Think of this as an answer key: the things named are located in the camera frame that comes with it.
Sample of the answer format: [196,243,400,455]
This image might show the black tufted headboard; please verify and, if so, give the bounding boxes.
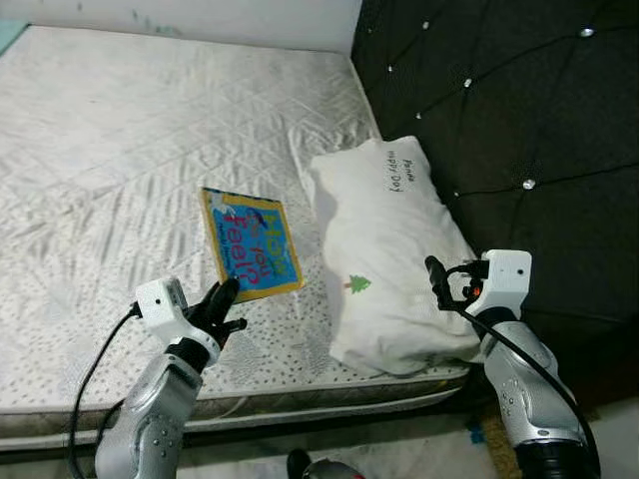
[351,0,639,410]

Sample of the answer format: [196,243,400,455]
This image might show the grey robot right leg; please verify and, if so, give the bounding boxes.
[288,449,365,479]

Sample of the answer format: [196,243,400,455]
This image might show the white tree-print pillow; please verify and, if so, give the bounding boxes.
[308,137,482,377]

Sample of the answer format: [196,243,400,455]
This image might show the blue yellow-edged children's book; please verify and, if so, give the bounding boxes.
[200,187,304,303]

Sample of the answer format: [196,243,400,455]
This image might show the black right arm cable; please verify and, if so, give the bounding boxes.
[429,289,597,462]

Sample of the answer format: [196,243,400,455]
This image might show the white quilted mattress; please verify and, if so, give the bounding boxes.
[0,25,475,450]

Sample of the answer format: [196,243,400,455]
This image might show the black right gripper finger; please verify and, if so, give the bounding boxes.
[424,256,456,308]

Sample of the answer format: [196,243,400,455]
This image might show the brown floor mat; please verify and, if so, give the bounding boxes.
[494,439,520,479]

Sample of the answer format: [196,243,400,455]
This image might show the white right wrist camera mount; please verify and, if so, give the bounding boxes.
[469,249,532,320]

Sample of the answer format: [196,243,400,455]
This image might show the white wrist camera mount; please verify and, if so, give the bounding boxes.
[135,277,191,345]
[469,249,532,320]

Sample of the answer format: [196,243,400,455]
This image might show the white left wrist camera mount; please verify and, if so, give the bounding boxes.
[135,277,191,345]

